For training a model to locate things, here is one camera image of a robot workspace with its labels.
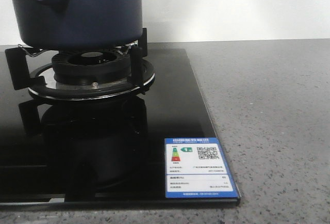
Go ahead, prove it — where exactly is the dark blue cooking pot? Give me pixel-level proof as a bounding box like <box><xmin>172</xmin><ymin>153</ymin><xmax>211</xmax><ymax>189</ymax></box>
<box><xmin>12</xmin><ymin>0</ymin><xmax>142</xmax><ymax>50</ymax></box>

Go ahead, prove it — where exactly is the blue white energy label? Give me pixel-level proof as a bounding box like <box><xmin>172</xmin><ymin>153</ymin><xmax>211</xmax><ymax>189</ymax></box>
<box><xmin>164</xmin><ymin>137</ymin><xmax>239</xmax><ymax>199</ymax></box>

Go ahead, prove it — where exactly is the black glass gas stove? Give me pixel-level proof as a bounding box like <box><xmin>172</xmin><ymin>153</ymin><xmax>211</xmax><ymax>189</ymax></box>
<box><xmin>0</xmin><ymin>44</ymin><xmax>242</xmax><ymax>206</ymax></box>

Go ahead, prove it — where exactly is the right burner with pot support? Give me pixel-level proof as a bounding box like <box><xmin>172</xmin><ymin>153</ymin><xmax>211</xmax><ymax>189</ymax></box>
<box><xmin>5</xmin><ymin>28</ymin><xmax>155</xmax><ymax>102</ymax></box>

